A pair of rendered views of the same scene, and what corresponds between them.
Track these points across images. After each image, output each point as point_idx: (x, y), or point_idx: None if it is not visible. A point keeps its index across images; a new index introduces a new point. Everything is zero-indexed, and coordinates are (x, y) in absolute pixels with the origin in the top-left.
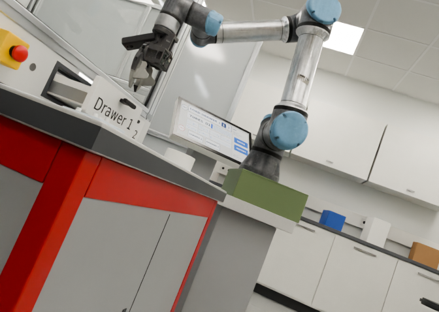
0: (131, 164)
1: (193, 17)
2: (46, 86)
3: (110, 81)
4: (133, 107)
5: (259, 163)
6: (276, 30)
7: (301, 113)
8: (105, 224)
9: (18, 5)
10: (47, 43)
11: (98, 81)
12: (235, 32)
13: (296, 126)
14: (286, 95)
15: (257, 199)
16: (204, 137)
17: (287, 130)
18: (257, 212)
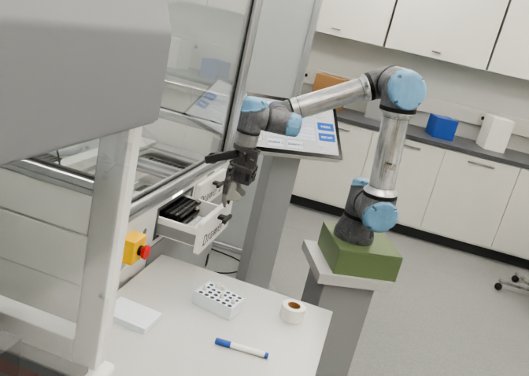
0: None
1: (271, 129)
2: (154, 232)
3: (194, 174)
4: (230, 218)
5: (354, 232)
6: (356, 97)
7: (390, 200)
8: None
9: (130, 210)
10: (149, 208)
11: (203, 228)
12: (314, 109)
13: (387, 215)
14: (375, 182)
15: (356, 270)
16: (284, 138)
17: (378, 220)
18: (357, 282)
